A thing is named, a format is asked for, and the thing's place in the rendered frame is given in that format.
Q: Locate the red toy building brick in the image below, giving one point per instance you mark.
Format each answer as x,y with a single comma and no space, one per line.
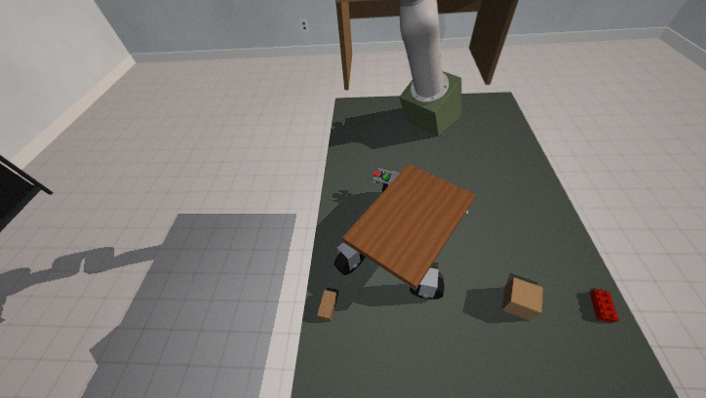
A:
603,306

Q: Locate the tan cardboard box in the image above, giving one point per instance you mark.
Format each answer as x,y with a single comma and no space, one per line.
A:
522,299

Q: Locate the brown wooden block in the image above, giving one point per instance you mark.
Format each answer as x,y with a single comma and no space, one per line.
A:
327,306

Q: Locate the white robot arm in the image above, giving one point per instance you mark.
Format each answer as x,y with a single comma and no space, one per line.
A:
419,23

